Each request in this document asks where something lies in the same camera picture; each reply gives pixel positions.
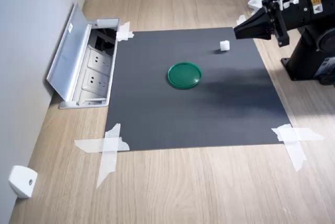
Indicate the small white plastic terminal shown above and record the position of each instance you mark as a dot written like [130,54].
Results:
[224,46]

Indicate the round green plastic lid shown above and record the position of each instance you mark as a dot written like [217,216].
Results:
[184,75]

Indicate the white tape patch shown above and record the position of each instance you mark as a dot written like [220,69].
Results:
[108,145]
[123,31]
[293,135]
[241,20]

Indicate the dark grey table mat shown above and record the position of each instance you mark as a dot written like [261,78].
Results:
[170,119]

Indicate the white power socket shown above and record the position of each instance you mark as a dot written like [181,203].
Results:
[94,80]
[98,60]

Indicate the grey partition wall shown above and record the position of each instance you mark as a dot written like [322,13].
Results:
[26,51]

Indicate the small white table bracket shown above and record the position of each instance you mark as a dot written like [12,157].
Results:
[22,182]

